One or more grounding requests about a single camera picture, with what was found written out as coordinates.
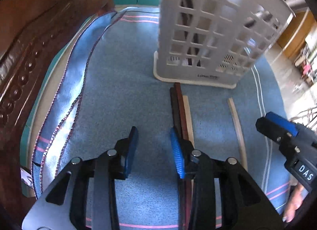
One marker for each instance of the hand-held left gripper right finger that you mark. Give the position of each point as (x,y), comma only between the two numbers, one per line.
(177,155)

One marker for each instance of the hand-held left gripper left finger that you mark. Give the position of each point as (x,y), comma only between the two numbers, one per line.
(132,145)

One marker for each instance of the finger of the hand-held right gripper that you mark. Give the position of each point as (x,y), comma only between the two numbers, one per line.
(282,122)
(267,127)

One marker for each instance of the light wooden chopstick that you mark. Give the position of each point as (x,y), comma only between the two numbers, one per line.
(188,118)
(237,121)

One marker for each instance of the black chopstick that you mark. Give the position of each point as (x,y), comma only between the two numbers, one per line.
(175,111)

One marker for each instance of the reddish brown chopstick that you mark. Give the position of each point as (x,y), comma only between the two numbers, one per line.
(182,111)

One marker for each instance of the white plastic laundry basket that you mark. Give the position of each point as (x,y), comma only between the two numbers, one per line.
(173,22)

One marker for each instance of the dark chopstick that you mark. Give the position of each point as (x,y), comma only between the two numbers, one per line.
(187,6)

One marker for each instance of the person's right hand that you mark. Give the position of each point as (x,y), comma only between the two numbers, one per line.
(293,202)

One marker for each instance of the blue plaid cloth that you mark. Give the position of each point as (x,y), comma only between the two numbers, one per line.
(123,84)

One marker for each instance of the carved wooden headboard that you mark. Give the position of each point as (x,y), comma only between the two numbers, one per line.
(37,59)

